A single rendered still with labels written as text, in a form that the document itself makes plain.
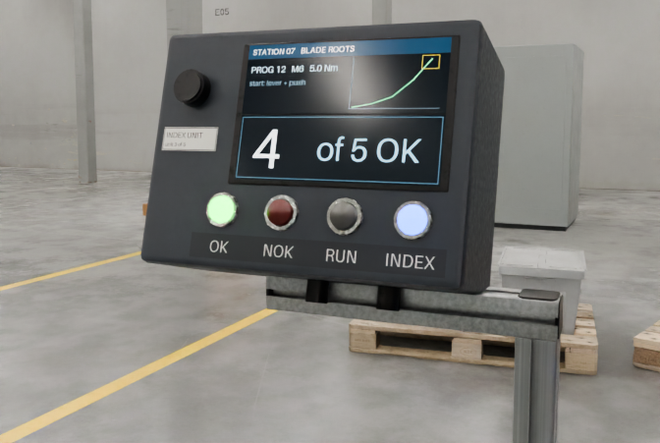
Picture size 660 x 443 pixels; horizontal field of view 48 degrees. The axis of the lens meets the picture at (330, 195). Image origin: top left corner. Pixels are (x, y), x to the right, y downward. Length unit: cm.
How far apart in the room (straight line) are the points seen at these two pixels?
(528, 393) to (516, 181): 756
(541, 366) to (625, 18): 1267
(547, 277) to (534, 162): 446
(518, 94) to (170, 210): 757
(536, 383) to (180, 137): 33
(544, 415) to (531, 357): 4
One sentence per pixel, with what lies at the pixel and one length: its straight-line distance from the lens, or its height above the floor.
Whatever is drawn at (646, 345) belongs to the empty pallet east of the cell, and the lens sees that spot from 384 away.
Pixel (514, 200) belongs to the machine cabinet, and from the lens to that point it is 814.
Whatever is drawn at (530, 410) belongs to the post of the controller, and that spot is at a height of 97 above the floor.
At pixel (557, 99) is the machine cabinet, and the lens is 803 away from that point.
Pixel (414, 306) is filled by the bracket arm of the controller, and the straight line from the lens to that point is 59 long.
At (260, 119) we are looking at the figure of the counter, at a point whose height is 118.
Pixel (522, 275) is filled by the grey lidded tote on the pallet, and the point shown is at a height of 43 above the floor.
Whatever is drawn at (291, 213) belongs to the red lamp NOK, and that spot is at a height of 112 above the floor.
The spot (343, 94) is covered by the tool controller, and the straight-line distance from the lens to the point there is 54.
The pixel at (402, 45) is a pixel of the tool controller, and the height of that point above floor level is 124.
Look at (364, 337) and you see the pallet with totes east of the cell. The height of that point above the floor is 8.
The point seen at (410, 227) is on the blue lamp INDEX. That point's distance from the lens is 50.
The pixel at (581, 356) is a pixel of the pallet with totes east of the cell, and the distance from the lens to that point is 367.
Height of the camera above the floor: 119
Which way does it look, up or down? 6 degrees down
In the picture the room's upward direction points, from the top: straight up
